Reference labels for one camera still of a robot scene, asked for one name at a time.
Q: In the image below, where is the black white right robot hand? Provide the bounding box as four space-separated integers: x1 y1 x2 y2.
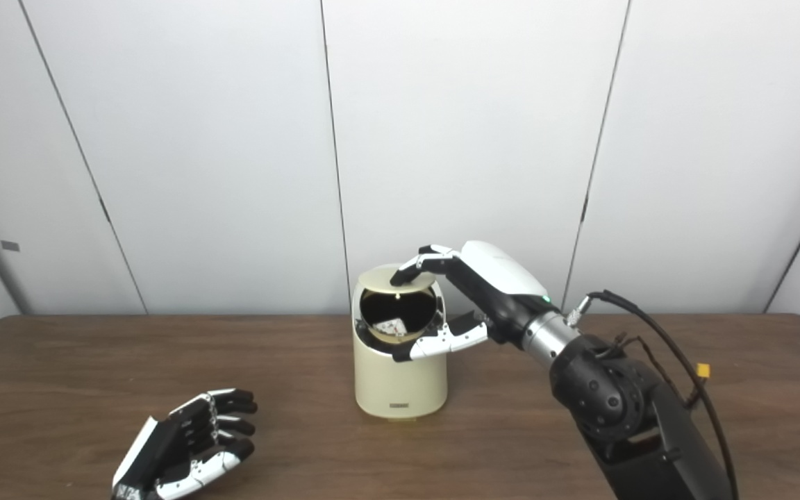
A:
390 240 557 363

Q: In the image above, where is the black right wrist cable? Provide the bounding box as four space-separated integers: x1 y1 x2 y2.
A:
567 290 740 500

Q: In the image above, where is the cream-colored bin body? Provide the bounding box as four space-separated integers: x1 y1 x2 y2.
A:
352 264 449 419

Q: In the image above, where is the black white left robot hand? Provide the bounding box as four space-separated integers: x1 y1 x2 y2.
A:
111 389 259 500

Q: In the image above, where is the thin wire with yellow connector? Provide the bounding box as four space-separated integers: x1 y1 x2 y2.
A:
612 333 712 410

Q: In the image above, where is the round cream bin lid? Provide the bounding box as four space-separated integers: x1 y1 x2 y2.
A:
360 266 437 291

